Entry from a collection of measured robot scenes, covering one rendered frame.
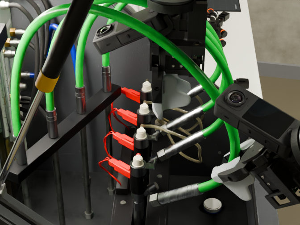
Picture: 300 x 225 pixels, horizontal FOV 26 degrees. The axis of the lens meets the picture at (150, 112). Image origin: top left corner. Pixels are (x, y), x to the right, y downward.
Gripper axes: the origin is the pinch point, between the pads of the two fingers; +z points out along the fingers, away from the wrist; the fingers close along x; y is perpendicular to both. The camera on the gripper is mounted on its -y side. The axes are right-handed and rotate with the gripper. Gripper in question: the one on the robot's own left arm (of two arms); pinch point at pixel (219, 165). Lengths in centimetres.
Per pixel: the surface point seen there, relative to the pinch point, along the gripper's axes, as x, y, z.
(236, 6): 83, -9, 67
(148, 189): 0.0, -0.4, 22.8
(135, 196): -1.9, -1.0, 24.2
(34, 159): -9.0, -17.4, 29.7
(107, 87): 14.9, -17.8, 35.7
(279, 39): 188, 29, 172
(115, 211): -3.4, -0.3, 32.0
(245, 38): 68, -2, 56
